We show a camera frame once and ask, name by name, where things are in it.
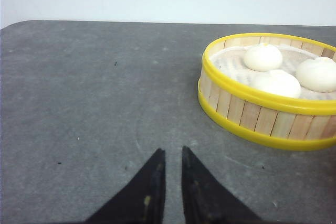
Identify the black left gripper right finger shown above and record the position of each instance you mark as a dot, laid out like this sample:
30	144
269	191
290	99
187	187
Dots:
205	200

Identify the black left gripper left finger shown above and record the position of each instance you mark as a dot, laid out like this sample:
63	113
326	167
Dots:
142	200

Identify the bamboo steamer basket yellow rims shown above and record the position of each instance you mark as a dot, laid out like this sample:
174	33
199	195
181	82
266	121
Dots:
263	118

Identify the white steamer liner cloth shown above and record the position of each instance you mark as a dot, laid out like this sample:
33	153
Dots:
230	62

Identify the white steamed bun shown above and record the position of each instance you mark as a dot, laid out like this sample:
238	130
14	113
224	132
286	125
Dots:
263	57
277	82
317	74

